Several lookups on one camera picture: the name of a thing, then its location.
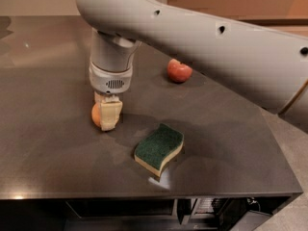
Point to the red apple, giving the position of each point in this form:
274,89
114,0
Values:
177,72

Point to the green and yellow sponge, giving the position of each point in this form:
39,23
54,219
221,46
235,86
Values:
156,150

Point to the orange fruit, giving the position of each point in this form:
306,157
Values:
95,115

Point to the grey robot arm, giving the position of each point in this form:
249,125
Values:
265,66

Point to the dark cabinet under table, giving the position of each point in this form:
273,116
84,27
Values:
204,213

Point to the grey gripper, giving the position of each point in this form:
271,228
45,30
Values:
109,80

